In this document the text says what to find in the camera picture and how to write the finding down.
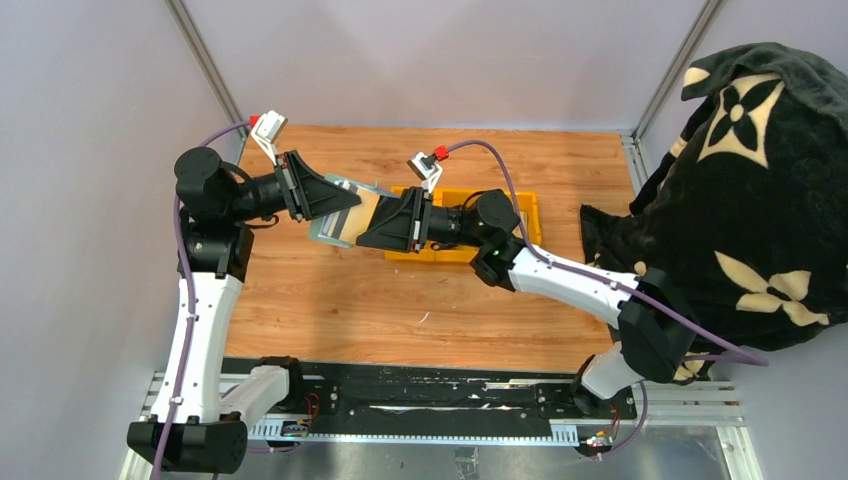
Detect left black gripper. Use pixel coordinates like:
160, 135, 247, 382
227, 151, 362, 223

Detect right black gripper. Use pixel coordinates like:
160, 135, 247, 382
356, 187, 487, 254

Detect green leather card holder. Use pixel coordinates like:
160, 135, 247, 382
308, 174, 391, 248

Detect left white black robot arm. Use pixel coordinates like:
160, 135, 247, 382
126, 146, 361, 478

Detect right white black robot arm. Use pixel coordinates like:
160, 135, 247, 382
353, 187, 695, 418

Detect middle yellow plastic bin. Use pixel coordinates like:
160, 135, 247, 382
428, 187, 483, 264

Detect right yellow plastic bin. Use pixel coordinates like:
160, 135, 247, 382
478, 190, 537, 247

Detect black floral blanket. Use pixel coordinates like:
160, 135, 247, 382
579, 42, 847, 351

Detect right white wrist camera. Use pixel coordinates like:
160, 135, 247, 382
407, 152, 443, 193

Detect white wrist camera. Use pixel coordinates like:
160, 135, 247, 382
250, 110, 288, 166
407, 152, 443, 193

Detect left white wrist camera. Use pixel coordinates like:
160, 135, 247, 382
250, 110, 288, 166

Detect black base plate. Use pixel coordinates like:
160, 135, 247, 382
241, 360, 639, 439

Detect aluminium frame rail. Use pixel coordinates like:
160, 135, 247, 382
119, 370, 766, 480

